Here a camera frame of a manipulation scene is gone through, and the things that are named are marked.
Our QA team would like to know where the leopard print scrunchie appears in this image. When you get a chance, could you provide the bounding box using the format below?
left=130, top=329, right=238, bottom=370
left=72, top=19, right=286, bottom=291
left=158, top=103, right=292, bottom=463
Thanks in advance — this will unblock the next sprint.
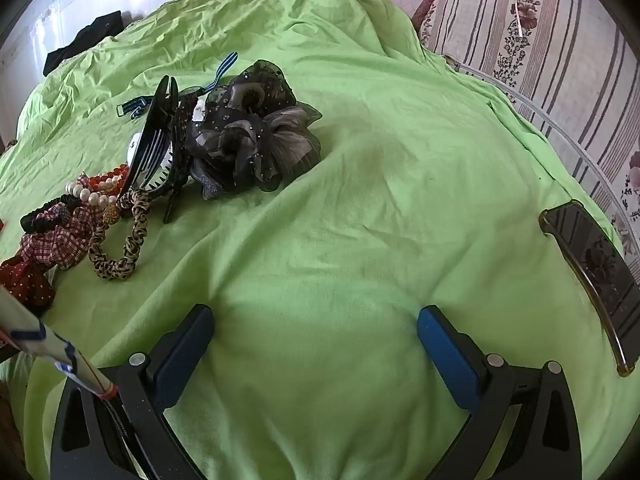
left=89, top=189, right=153, bottom=283

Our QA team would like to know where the green blanket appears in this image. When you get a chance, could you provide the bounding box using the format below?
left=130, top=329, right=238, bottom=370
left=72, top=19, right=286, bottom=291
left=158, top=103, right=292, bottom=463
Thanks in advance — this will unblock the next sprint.
left=0, top=0, right=631, bottom=480

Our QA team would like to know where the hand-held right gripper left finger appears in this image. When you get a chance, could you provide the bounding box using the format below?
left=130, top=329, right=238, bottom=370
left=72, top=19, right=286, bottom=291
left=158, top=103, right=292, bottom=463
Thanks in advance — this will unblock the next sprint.
left=50, top=304, right=216, bottom=480

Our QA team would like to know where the black organza scrunchie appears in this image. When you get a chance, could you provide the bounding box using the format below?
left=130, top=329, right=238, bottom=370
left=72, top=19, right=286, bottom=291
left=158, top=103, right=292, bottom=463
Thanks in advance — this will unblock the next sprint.
left=187, top=60, right=301, bottom=193

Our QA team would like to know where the red polka dot scrunchie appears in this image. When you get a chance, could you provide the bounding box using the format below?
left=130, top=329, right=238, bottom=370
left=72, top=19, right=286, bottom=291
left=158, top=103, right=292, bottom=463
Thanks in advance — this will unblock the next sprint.
left=0, top=257, right=56, bottom=313

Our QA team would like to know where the red plaid scrunchie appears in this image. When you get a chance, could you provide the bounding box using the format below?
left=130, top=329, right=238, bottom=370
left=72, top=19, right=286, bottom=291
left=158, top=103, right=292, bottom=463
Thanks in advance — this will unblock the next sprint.
left=20, top=205, right=108, bottom=271

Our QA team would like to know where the black hair claw clip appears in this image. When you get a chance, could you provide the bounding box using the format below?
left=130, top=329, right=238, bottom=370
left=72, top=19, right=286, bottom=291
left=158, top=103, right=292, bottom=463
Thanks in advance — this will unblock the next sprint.
left=122, top=76, right=193, bottom=223

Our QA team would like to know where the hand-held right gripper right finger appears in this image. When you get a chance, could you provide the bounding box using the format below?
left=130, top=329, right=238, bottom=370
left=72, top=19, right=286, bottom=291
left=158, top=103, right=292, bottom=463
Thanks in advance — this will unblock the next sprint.
left=416, top=305, right=586, bottom=480

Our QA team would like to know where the black cloth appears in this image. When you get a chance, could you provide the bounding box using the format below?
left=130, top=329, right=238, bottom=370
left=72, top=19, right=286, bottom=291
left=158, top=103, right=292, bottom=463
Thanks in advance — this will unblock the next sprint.
left=42, top=10, right=123, bottom=77

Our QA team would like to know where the red bead bracelet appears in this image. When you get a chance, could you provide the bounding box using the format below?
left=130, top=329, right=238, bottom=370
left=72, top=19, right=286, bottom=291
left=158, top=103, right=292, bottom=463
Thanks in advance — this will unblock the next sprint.
left=80, top=162, right=128, bottom=193

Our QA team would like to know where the smartphone in clear case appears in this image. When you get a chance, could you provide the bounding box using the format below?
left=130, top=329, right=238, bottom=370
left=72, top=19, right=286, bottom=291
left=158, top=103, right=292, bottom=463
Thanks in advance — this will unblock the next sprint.
left=539, top=201, right=640, bottom=377

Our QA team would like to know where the white metal rail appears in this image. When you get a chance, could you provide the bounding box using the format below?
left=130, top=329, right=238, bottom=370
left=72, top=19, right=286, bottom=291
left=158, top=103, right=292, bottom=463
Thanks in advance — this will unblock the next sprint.
left=445, top=55, right=636, bottom=231

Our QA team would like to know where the blue striped watch strap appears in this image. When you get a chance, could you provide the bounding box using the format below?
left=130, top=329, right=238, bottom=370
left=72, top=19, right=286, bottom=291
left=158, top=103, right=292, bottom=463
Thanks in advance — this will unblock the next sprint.
left=116, top=52, right=238, bottom=121

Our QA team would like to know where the grey organza scrunchie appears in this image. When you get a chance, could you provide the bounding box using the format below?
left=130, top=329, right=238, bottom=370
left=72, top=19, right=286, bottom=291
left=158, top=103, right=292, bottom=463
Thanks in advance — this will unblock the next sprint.
left=255, top=102, right=323, bottom=183

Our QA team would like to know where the black fabric scrunchie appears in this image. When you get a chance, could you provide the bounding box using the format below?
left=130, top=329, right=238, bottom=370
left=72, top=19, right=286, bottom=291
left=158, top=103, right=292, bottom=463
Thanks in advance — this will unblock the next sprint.
left=20, top=195, right=81, bottom=235

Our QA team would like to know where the white pearl bracelet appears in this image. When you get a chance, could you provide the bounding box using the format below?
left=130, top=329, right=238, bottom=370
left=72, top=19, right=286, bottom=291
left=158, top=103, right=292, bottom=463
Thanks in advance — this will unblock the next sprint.
left=65, top=180, right=118, bottom=211

